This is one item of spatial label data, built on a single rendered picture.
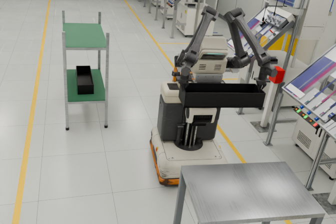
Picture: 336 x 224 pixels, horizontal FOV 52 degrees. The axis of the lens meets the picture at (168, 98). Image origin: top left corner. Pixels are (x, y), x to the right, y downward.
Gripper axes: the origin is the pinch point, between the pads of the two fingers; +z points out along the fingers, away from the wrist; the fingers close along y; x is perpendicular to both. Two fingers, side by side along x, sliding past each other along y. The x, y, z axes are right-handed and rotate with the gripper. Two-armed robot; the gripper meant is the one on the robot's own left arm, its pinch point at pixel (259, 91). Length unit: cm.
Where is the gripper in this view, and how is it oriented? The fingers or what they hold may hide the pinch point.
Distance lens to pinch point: 252.9
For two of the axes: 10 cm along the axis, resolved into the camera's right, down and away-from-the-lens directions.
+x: -1.8, -4.4, 8.8
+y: 9.8, 0.0, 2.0
